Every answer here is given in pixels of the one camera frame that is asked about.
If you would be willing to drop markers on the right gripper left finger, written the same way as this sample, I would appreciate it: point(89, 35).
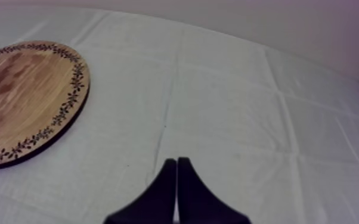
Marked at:
point(157, 203)

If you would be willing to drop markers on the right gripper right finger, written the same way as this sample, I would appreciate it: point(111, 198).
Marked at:
point(198, 203)

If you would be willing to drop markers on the round wooden board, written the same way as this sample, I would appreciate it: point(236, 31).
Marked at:
point(26, 103)

